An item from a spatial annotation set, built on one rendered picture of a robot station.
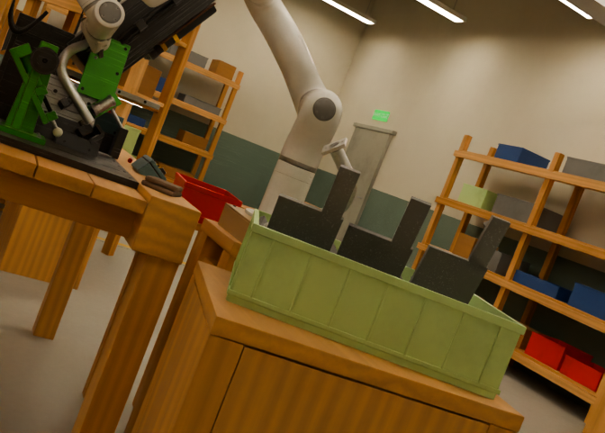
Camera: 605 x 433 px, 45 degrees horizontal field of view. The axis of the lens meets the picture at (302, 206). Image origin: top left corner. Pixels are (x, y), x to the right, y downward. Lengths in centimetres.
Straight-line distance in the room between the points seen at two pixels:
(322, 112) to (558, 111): 689
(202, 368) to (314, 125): 92
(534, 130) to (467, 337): 745
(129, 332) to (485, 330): 91
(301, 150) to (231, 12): 1009
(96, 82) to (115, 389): 99
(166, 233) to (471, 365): 83
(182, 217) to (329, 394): 69
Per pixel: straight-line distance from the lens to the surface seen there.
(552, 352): 716
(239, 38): 1221
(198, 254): 226
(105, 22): 215
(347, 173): 154
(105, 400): 204
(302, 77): 219
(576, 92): 878
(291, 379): 143
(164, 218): 191
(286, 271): 151
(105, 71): 249
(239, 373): 141
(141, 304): 196
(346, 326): 154
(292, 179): 213
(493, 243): 169
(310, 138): 211
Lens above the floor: 109
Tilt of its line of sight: 2 degrees down
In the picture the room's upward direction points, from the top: 21 degrees clockwise
